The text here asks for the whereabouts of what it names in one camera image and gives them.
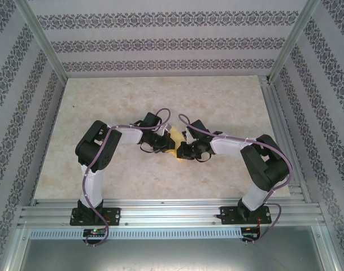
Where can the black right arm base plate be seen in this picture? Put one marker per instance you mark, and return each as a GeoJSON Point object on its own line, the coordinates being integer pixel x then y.
{"type": "Point", "coordinates": [226, 214]}

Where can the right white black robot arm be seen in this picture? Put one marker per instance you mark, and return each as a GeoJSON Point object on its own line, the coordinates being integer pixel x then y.
{"type": "Point", "coordinates": [252, 197]}

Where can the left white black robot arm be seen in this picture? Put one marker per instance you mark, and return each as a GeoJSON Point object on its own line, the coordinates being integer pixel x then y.
{"type": "Point", "coordinates": [92, 189]}

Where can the circuit board with green light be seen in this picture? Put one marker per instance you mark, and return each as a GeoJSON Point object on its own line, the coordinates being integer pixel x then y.
{"type": "Point", "coordinates": [94, 232]}

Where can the grey sheet metal shelf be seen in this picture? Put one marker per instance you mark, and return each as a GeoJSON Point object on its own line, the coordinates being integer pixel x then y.
{"type": "Point", "coordinates": [171, 255]}

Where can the aluminium side rail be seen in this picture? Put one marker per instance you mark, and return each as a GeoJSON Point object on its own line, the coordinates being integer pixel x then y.
{"type": "Point", "coordinates": [276, 113]}

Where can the yellow paper sheet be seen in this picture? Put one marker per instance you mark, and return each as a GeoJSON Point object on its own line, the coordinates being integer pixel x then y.
{"type": "Point", "coordinates": [176, 134]}

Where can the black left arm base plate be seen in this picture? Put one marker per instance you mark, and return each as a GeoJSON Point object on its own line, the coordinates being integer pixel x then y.
{"type": "Point", "coordinates": [115, 216]}

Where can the long aluminium mounting rail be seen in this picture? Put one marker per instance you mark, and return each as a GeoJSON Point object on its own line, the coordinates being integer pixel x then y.
{"type": "Point", "coordinates": [166, 211]}

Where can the aluminium frame post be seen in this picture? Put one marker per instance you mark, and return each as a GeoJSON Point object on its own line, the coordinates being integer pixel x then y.
{"type": "Point", "coordinates": [43, 39]}
{"type": "Point", "coordinates": [293, 39]}

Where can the small dark circuit board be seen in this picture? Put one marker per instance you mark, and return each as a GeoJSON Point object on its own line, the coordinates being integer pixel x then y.
{"type": "Point", "coordinates": [249, 230]}

